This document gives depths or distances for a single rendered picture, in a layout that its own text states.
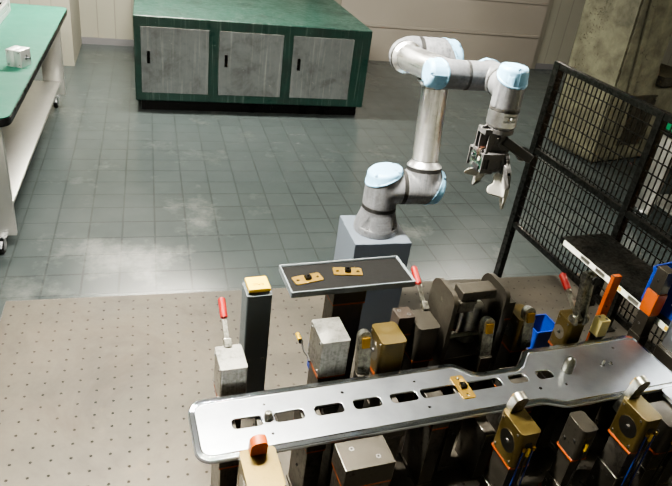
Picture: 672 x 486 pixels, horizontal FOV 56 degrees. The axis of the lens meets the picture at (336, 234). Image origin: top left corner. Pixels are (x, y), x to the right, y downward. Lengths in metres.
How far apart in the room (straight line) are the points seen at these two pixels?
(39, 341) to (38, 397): 0.26
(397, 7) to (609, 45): 3.37
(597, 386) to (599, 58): 4.86
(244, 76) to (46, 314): 4.20
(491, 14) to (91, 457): 8.38
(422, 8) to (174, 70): 4.02
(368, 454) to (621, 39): 5.32
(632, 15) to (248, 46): 3.39
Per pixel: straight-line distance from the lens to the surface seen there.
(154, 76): 6.20
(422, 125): 2.08
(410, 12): 8.98
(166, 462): 1.89
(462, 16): 9.29
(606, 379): 1.98
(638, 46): 6.41
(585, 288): 2.02
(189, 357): 2.19
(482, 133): 1.65
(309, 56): 6.30
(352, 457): 1.48
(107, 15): 8.46
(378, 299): 2.23
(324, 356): 1.65
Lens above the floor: 2.14
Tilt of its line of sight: 29 degrees down
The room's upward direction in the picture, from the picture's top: 8 degrees clockwise
